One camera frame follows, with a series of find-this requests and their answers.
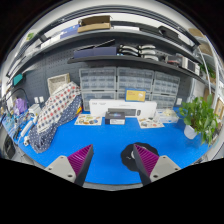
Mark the yellow and blue box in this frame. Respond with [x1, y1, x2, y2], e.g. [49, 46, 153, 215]
[124, 88, 147, 103]

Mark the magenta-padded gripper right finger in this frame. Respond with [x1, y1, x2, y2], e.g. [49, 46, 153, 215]
[132, 143, 182, 187]

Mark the white box with blue print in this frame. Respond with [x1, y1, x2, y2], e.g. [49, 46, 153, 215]
[155, 108, 180, 125]

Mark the white woven basket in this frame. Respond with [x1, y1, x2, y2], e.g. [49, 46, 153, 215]
[46, 72, 72, 97]

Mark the long white keyboard box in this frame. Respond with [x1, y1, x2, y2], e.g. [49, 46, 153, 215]
[88, 98, 158, 119]

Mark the black cartoon-eyed mouse pad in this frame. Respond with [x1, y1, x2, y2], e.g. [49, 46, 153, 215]
[120, 142, 160, 172]

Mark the red blue checkered cloth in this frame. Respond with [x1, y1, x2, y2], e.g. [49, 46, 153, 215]
[35, 81, 82, 134]

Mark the purple bag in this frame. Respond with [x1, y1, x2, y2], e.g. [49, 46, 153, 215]
[13, 97, 28, 116]

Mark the dark grey instrument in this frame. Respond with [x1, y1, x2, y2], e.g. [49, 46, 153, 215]
[2, 134, 16, 160]

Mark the small dark box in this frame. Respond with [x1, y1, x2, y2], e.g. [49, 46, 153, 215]
[104, 111, 126, 126]

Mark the green potted plant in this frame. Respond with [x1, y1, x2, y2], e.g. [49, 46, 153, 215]
[178, 95, 220, 147]

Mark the navy polka dot cloth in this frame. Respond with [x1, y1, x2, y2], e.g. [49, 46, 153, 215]
[28, 94, 83, 154]

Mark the teal box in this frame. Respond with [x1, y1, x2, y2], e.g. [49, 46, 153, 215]
[12, 73, 25, 86]

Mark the black wall shelf unit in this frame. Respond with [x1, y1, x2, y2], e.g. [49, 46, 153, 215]
[5, 13, 209, 85]

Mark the white tub with label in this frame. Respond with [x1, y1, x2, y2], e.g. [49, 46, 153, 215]
[28, 103, 42, 118]

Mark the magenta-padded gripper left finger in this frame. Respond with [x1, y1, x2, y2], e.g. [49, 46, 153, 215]
[44, 143, 95, 187]

